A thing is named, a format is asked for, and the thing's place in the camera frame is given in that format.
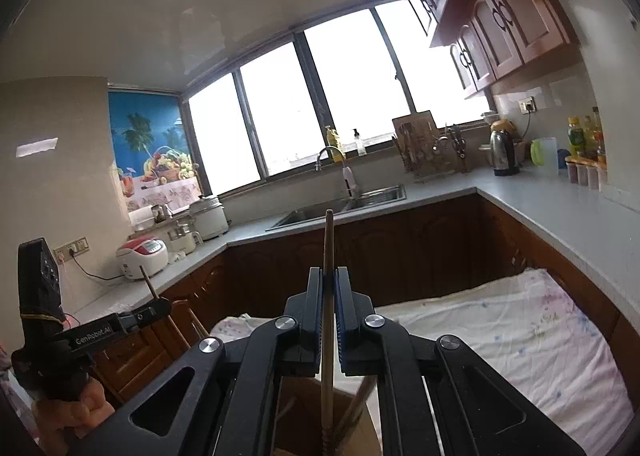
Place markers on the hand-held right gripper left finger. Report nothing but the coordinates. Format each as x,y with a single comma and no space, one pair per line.
313,326

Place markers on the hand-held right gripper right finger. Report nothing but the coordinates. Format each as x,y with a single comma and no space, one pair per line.
345,326

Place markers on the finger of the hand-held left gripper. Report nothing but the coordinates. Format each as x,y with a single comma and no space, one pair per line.
145,316

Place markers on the wooden chopstick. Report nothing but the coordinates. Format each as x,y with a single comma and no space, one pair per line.
357,408
149,286
328,246

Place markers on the wooden utensil holder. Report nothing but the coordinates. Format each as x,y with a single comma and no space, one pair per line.
305,411

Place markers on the dish rack with utensils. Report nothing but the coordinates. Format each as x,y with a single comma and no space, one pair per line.
417,155

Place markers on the person's left hand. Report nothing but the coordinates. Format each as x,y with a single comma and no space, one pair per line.
75,411

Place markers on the white red rice cooker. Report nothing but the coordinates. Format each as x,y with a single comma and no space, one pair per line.
142,258

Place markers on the wooden lower cabinets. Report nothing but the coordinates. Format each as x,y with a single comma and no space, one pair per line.
425,251

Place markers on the wooden cabinets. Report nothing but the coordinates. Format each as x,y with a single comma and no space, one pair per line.
505,10
425,251

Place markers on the white steamer pot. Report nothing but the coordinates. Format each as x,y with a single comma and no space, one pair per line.
209,218

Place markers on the steel kitchen sink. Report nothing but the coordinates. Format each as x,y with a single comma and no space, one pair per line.
340,208

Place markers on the floral white tablecloth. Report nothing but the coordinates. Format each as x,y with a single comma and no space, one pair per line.
500,336

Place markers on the tropical fruit window blind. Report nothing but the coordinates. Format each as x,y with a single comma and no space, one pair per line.
150,145

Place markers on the steel kitchen faucet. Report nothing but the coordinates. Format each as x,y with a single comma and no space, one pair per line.
330,150

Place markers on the clear pump bottle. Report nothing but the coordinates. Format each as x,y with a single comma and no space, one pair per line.
360,143

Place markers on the yellow dish soap bottle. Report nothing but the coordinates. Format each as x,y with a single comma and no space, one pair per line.
333,140

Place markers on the knife block with scissors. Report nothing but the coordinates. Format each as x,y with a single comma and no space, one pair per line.
452,148

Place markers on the wooden cutting board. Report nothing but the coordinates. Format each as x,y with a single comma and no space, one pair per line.
412,123

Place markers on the grey kitchen countertop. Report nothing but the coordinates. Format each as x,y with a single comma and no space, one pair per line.
550,216

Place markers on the electric kettle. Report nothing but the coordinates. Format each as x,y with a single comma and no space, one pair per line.
504,155

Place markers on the kitchen window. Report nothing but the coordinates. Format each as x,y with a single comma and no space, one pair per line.
350,85

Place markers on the pitcher with green lid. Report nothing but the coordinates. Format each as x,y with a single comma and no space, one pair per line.
545,158

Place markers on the row of spice jars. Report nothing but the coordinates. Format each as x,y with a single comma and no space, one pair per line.
587,175

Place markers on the group of condiment bottles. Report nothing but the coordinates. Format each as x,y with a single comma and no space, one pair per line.
585,135

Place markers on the wooden upper cabinets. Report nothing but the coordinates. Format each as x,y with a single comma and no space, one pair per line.
505,10

